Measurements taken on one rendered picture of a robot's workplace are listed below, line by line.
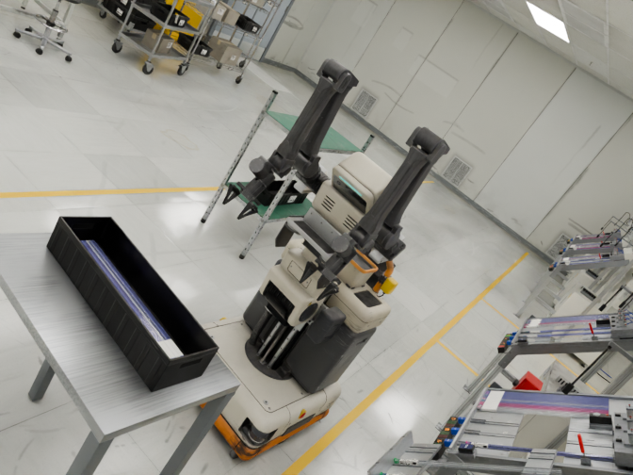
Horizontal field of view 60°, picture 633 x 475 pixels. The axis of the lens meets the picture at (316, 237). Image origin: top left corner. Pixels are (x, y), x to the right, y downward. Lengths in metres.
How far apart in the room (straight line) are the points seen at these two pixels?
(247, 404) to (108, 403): 1.12
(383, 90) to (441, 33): 1.52
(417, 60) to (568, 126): 3.08
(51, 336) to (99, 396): 0.20
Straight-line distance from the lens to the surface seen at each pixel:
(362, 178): 2.03
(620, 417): 2.40
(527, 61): 11.00
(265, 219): 3.80
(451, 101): 11.15
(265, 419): 2.43
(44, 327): 1.52
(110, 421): 1.38
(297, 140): 1.99
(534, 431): 3.69
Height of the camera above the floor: 1.80
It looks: 21 degrees down
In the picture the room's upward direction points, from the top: 34 degrees clockwise
